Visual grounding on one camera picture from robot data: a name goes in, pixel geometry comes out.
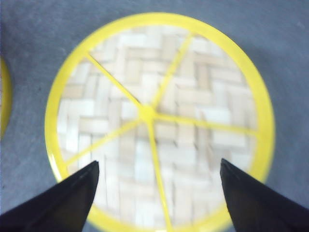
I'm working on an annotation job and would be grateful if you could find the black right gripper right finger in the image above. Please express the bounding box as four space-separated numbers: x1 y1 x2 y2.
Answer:
220 159 309 232

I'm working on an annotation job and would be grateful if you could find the woven bamboo steamer lid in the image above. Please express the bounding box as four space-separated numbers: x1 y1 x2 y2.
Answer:
45 13 275 232

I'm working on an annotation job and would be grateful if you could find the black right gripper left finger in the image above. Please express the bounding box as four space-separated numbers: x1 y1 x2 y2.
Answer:
0 161 99 232

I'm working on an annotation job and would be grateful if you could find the front bamboo steamer basket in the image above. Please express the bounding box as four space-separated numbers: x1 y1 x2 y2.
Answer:
0 58 12 140

